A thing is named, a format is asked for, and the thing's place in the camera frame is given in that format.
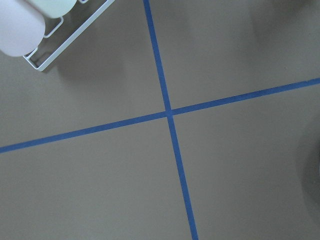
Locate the pale green cup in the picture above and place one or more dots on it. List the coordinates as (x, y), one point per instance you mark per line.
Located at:
(53, 8)

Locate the pink cup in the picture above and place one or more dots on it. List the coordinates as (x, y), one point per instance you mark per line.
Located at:
(22, 28)

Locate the white wire cup rack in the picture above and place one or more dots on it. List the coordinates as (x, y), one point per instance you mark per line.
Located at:
(61, 31)

